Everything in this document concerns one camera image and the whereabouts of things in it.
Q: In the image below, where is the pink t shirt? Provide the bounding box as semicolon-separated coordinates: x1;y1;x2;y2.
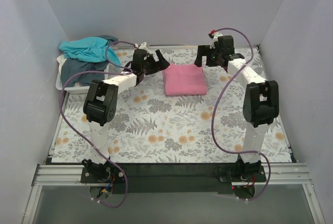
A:
162;64;207;96

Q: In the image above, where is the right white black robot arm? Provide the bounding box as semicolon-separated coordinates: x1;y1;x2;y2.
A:
195;32;279;181

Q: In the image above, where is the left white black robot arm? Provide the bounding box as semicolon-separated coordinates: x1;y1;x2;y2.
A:
82;47;170;182

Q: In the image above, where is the floral patterned table mat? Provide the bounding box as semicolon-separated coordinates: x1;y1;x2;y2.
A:
51;48;292;163

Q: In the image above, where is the teal t shirt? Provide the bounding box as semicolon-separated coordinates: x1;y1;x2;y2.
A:
59;37;121;65

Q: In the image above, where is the white plastic basket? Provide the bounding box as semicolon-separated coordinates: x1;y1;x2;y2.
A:
56;54;110;94

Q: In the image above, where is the grey blue t shirt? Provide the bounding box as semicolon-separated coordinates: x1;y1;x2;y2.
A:
60;34;120;88

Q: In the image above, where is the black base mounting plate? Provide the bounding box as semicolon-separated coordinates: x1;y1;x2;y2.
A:
80;160;267;194

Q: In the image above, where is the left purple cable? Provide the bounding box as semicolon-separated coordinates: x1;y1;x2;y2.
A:
59;41;140;208

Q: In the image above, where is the purple cable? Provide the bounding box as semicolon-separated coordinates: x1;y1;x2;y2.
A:
59;41;140;208
211;27;271;202

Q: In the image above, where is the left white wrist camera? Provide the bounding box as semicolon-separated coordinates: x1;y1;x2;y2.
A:
134;42;150;53

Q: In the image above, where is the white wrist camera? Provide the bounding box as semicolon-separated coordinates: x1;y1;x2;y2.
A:
209;30;223;49
134;42;150;53

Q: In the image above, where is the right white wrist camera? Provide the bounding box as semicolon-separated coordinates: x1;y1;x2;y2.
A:
209;30;223;49

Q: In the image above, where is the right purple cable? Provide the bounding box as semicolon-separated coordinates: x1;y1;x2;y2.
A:
211;27;271;202

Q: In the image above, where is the aluminium frame rail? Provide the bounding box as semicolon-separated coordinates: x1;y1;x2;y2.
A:
32;163;325;223

